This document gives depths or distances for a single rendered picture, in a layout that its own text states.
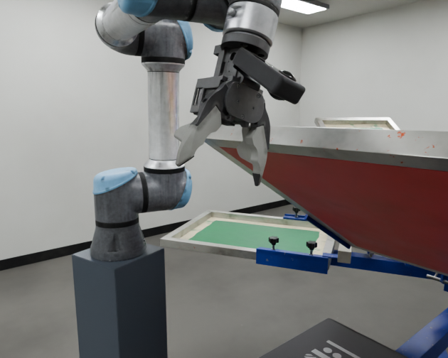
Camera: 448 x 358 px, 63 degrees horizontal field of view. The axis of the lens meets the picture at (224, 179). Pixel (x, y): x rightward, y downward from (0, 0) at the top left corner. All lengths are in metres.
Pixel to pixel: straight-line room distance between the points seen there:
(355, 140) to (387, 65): 5.21
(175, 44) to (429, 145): 0.68
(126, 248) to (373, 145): 0.69
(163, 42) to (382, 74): 4.97
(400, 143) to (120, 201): 0.69
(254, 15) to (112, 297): 0.75
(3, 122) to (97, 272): 3.32
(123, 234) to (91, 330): 0.29
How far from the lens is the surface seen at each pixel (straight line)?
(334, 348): 1.14
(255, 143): 0.54
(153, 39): 0.99
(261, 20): 0.55
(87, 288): 1.09
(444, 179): 0.57
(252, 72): 0.49
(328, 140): 0.60
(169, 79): 1.00
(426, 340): 1.33
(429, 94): 5.49
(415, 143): 0.53
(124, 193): 0.99
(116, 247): 1.03
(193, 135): 0.47
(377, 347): 1.18
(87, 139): 4.43
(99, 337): 1.13
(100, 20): 0.93
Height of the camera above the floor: 1.58
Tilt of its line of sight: 10 degrees down
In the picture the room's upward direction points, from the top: straight up
